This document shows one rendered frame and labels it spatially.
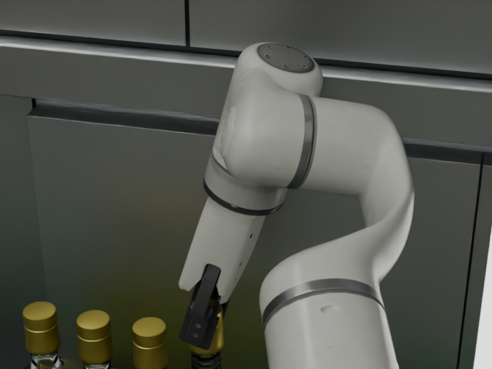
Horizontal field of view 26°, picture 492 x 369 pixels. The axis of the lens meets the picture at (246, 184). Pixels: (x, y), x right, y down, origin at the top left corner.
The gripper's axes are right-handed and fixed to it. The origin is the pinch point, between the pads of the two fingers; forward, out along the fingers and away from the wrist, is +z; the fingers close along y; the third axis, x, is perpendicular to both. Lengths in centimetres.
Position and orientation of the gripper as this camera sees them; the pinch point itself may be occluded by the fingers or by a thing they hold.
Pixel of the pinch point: (205, 315)
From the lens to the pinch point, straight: 104.2
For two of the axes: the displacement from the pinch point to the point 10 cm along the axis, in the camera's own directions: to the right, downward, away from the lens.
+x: 9.3, 3.5, -0.9
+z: -2.5, 8.1, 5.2
